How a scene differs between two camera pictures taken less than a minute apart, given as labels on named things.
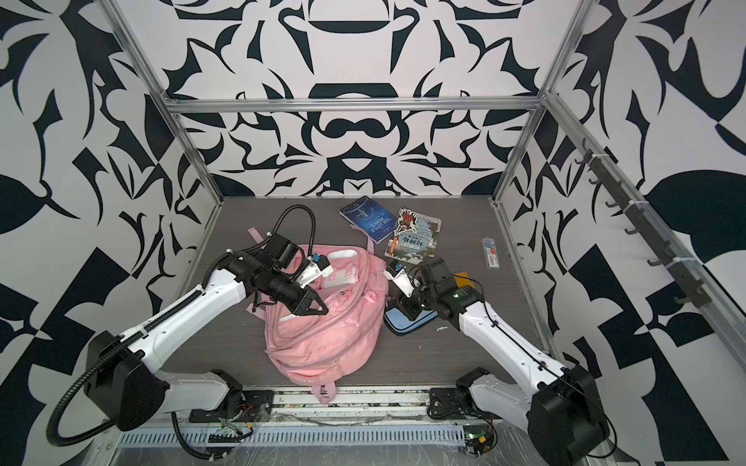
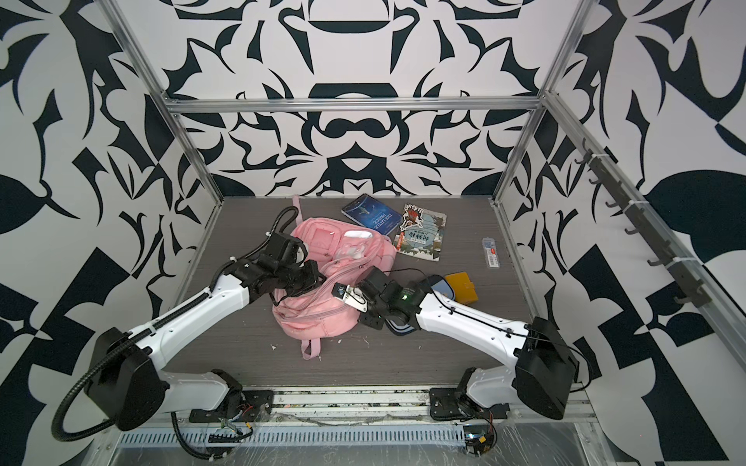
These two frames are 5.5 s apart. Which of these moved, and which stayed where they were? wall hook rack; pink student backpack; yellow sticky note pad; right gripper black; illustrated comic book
Moved: illustrated comic book; pink student backpack; right gripper black
Stayed: wall hook rack; yellow sticky note pad
